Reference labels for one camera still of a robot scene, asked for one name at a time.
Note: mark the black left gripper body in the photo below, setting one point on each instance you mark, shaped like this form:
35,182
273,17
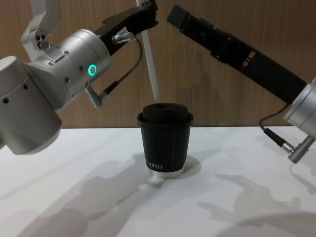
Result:
118,23

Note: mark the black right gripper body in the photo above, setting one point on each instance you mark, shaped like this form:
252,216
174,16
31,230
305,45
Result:
266,71

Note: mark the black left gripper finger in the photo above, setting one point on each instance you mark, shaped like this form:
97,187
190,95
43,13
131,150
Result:
192,24
146,21
149,5

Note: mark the white plastic stirrer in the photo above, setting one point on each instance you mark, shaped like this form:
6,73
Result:
151,61

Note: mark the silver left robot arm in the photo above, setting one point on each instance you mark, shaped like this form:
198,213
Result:
37,81

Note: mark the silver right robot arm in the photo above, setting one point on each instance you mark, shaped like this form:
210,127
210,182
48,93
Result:
302,111

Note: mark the black plastic cup lid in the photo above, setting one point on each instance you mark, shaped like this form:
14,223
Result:
165,114

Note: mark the black paper cup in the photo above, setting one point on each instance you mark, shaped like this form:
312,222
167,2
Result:
161,150

